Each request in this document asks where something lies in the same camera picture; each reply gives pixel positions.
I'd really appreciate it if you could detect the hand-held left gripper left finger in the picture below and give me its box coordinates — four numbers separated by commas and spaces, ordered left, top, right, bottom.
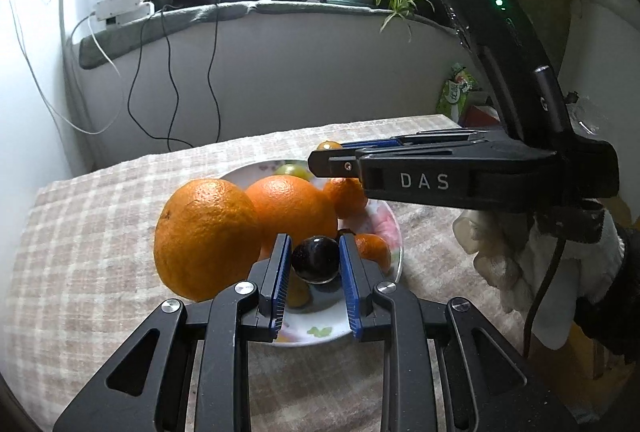
52, 233, 293, 432

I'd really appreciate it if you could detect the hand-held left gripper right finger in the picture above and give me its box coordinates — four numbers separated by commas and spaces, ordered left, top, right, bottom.
338, 233, 581, 432

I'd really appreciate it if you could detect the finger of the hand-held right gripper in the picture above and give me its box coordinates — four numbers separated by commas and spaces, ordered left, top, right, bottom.
307, 141, 559, 213
342, 128, 506, 151

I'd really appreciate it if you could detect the floral white plate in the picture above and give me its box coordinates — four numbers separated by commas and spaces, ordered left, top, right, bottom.
217, 159, 404, 349

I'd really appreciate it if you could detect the small mandarin with stem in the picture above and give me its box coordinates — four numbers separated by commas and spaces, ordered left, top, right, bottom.
322, 177, 370, 220

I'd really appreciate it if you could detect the large orange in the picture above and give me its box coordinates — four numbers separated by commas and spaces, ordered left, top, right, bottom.
153, 178, 262, 303
245, 175, 339, 263

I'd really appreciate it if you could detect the green grape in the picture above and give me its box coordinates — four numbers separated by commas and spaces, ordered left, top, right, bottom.
272, 163, 313, 181

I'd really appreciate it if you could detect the person's right hand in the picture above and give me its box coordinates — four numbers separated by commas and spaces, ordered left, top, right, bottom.
452, 199, 626, 350

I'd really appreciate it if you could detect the red cardboard box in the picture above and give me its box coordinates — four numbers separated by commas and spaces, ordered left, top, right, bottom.
462, 104, 506, 127

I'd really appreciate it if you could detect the green printed bag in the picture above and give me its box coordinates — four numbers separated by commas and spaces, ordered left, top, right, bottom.
436, 64, 478, 123

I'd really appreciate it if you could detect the beige plaid tablecloth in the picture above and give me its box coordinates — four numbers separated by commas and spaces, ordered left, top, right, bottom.
0, 114, 566, 432

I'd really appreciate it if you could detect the white power adapter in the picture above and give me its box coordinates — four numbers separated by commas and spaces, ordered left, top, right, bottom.
117, 0, 156, 20

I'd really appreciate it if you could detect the white power strip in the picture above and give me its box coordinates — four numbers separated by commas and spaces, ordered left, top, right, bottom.
95, 0, 147, 23

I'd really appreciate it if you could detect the white cabinet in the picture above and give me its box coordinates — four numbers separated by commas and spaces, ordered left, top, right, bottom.
0, 0, 93, 193

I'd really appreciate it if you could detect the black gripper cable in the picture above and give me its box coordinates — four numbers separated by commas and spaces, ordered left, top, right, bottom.
522, 237, 568, 358

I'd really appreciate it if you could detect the black ring light cable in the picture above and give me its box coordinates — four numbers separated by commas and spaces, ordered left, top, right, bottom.
205, 0, 251, 143

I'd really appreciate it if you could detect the black power cable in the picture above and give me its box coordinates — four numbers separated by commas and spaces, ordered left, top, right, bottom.
127, 6, 196, 150

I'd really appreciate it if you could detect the short white cable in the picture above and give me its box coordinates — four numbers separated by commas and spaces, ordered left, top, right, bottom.
70, 12, 122, 77

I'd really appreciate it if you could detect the long white cable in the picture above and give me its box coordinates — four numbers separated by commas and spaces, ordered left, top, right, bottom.
14, 0, 126, 135

